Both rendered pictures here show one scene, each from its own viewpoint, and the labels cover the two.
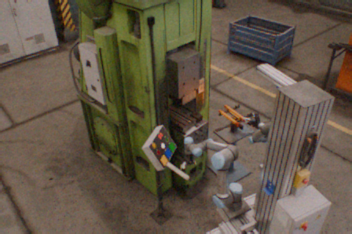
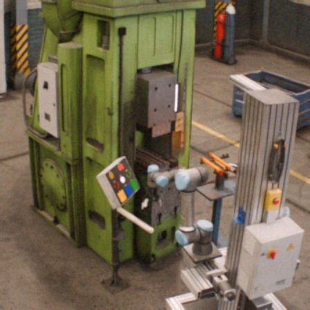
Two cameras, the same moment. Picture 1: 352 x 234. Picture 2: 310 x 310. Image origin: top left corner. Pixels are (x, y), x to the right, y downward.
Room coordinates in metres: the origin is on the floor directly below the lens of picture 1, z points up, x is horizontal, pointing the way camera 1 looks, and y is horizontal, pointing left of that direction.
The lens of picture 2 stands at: (-1.23, -0.21, 2.98)
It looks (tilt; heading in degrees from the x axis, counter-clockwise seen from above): 25 degrees down; 2
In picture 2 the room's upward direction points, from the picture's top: 2 degrees clockwise
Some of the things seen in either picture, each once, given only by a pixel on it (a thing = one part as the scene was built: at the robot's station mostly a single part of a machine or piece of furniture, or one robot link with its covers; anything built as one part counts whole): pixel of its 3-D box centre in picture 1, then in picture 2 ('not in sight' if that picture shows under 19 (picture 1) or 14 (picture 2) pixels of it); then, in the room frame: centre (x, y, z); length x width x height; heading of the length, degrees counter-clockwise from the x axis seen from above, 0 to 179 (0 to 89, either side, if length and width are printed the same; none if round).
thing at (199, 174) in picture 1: (180, 161); (147, 226); (2.98, -0.03, 0.23); 0.55 x 0.37 x 0.47; 43
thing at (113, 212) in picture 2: (159, 183); (114, 235); (2.34, 0.21, 0.54); 0.04 x 0.04 x 1.08; 43
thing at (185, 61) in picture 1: (177, 67); (149, 93); (2.96, -0.03, 1.56); 0.42 x 0.39 x 0.40; 43
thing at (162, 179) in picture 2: (196, 149); (162, 178); (2.08, -0.17, 1.23); 0.11 x 0.11 x 0.08; 32
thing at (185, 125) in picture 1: (175, 117); (144, 160); (2.93, 0.01, 0.96); 0.42 x 0.20 x 0.09; 43
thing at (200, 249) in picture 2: (234, 200); (203, 243); (1.81, -0.48, 0.87); 0.15 x 0.15 x 0.10
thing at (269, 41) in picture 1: (260, 39); (274, 101); (6.50, -1.85, 0.36); 1.20 x 0.80 x 0.72; 45
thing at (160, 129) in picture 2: (174, 89); (144, 122); (2.93, 0.01, 1.32); 0.42 x 0.20 x 0.10; 43
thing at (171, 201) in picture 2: (179, 133); (147, 184); (2.98, -0.03, 0.69); 0.56 x 0.38 x 0.45; 43
